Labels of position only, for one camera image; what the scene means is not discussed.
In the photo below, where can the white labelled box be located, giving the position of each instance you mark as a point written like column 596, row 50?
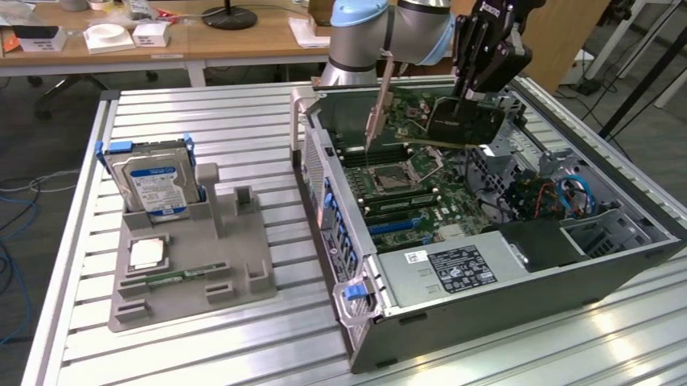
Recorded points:
column 149, row 36

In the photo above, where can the brown cardboard box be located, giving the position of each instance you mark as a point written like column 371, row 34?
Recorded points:
column 320, row 12

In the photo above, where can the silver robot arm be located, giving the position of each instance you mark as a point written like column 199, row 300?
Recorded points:
column 359, row 40

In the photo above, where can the silver CPU chip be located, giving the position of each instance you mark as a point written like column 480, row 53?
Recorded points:
column 145, row 253

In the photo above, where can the blue expansion slot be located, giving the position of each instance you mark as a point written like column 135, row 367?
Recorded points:
column 394, row 227

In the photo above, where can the black PC case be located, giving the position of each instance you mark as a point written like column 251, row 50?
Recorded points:
column 483, row 305

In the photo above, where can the wooden cabinet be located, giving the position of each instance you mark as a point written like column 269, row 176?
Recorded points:
column 563, row 36

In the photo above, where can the CPU socket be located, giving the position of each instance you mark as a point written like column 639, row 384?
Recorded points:
column 388, row 177

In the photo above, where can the white box with black top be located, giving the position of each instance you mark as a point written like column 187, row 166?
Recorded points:
column 43, row 42

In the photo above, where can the installed RAM stick with label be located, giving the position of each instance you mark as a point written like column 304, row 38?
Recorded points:
column 402, row 204

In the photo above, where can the white low cabinet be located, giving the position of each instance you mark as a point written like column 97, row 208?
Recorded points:
column 582, row 74

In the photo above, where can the black graphics card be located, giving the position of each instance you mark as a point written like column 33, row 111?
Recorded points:
column 472, row 128

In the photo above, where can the white tape holder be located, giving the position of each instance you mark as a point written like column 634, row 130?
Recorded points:
column 109, row 40

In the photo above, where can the green RAM stick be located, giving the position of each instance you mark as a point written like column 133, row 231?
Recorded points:
column 171, row 274

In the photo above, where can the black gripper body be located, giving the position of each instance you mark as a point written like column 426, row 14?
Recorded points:
column 496, row 12

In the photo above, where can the grey parts rack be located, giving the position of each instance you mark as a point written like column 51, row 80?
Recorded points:
column 188, row 241

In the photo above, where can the black lamp base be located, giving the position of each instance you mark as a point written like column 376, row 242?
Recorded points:
column 228, row 20

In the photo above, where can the metal socket cover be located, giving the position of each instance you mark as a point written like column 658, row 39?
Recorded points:
column 430, row 163

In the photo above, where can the orange box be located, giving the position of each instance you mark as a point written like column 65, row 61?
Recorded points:
column 8, row 42

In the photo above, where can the grey power supply unit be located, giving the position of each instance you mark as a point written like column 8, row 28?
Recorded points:
column 419, row 281

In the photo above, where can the blue case latch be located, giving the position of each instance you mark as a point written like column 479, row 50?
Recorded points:
column 352, row 291

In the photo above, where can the white paper stack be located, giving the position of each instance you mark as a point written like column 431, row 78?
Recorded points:
column 308, row 34

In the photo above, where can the green motherboard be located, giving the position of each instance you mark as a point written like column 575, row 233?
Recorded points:
column 456, row 201

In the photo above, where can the hard disk in blue caddy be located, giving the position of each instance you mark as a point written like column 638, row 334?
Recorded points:
column 155, row 189

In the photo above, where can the black office chair base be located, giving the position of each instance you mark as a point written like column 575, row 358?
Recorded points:
column 59, row 90

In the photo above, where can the metal disk bay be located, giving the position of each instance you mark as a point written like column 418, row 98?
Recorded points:
column 499, row 161

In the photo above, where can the silver chipset heatsink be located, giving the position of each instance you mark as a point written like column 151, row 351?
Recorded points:
column 452, row 231

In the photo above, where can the black slanted pole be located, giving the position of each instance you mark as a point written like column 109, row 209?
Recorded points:
column 640, row 86

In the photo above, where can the grey cup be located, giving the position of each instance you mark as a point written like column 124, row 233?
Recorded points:
column 72, row 5

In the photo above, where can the wooden desk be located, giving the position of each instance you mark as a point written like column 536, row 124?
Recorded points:
column 241, row 44

